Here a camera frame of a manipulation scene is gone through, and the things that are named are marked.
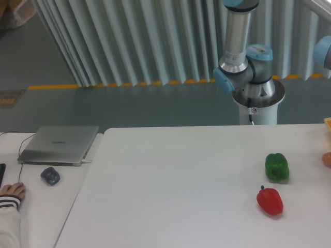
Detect red bell pepper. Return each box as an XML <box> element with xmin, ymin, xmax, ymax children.
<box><xmin>257</xmin><ymin>185</ymin><xmax>283</xmax><ymax>215</ymax></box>

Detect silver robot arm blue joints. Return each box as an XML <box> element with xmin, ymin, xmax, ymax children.
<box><xmin>213</xmin><ymin>1</ymin><xmax>330</xmax><ymax>92</ymax></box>

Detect green bell pepper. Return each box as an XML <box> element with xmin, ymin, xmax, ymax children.
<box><xmin>265</xmin><ymin>153</ymin><xmax>290</xmax><ymax>181</ymax></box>

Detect person's hand on mouse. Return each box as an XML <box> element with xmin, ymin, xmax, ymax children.
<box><xmin>1</xmin><ymin>182</ymin><xmax>25</xmax><ymax>207</ymax></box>

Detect black mouse cable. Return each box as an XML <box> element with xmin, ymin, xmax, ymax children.
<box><xmin>0</xmin><ymin>131</ymin><xmax>39</xmax><ymax>184</ymax></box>

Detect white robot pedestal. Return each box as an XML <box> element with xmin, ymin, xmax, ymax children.
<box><xmin>232</xmin><ymin>79</ymin><xmax>285</xmax><ymax>125</ymax></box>

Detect black keyboard edge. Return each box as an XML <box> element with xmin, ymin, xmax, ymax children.
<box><xmin>0</xmin><ymin>163</ymin><xmax>6</xmax><ymax>187</ymax></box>

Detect white folding partition screen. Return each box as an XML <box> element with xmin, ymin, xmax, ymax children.
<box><xmin>34</xmin><ymin>1</ymin><xmax>330</xmax><ymax>86</ymax></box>

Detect silver closed laptop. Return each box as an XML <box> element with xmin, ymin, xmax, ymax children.
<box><xmin>17</xmin><ymin>126</ymin><xmax>99</xmax><ymax>166</ymax></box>

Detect orange round fruit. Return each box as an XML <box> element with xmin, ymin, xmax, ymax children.
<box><xmin>321</xmin><ymin>152</ymin><xmax>331</xmax><ymax>167</ymax></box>

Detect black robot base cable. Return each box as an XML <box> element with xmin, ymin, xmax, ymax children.
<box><xmin>247</xmin><ymin>97</ymin><xmax>257</xmax><ymax>126</ymax></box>

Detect white sleeve striped cuff forearm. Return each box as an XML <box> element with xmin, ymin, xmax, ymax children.
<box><xmin>1</xmin><ymin>195</ymin><xmax>21</xmax><ymax>247</ymax></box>

